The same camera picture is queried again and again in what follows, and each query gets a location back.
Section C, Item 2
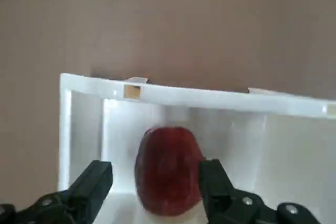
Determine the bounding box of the white plastic box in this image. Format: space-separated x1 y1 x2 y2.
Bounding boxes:
57 73 336 224

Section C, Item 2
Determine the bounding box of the red apple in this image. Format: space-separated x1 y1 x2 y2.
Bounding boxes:
134 126 204 218

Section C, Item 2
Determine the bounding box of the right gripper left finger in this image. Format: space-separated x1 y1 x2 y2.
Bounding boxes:
0 159 113 224

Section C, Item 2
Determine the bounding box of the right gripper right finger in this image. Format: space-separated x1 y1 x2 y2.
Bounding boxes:
198 158 324 224

